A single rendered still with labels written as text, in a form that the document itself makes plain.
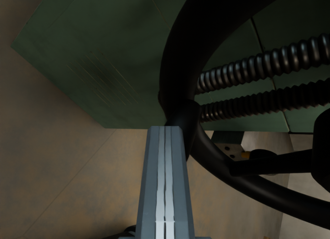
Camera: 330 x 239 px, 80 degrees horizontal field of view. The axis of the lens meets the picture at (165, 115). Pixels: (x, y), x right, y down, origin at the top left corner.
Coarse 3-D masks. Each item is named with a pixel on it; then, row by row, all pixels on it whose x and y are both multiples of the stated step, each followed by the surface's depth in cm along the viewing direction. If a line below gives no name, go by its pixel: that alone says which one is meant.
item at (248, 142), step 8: (216, 136) 50; (224, 136) 48; (232, 136) 47; (240, 136) 46; (248, 136) 47; (256, 136) 51; (216, 144) 49; (224, 144) 47; (232, 144) 45; (240, 144) 44; (248, 144) 47; (224, 152) 50; (232, 152) 48; (240, 152) 47; (240, 160) 50
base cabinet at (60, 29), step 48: (48, 0) 40; (96, 0) 34; (144, 0) 30; (48, 48) 54; (96, 48) 45; (144, 48) 38; (240, 48) 30; (96, 96) 65; (144, 96) 52; (240, 96) 38
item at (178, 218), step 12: (168, 132) 10; (180, 132) 10; (168, 144) 9; (180, 144) 9; (168, 156) 8; (180, 156) 8; (168, 168) 8; (180, 168) 8; (168, 180) 7; (180, 180) 7; (168, 192) 7; (180, 192) 7; (168, 204) 7; (180, 204) 7; (168, 216) 6; (180, 216) 6; (192, 216) 6; (168, 228) 6; (180, 228) 6; (192, 228) 6
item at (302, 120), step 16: (288, 0) 23; (304, 0) 22; (320, 0) 22; (256, 16) 25; (272, 16) 25; (288, 16) 24; (304, 16) 23; (320, 16) 23; (272, 32) 26; (288, 32) 25; (304, 32) 25; (320, 32) 24; (272, 48) 28; (288, 80) 31; (304, 80) 29; (288, 112) 36; (304, 112) 34; (320, 112) 33; (304, 128) 37
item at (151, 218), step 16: (160, 128) 10; (160, 144) 9; (144, 160) 8; (160, 160) 8; (144, 176) 8; (160, 176) 8; (144, 192) 7; (160, 192) 7; (144, 208) 6; (160, 208) 6; (144, 224) 6; (160, 224) 6
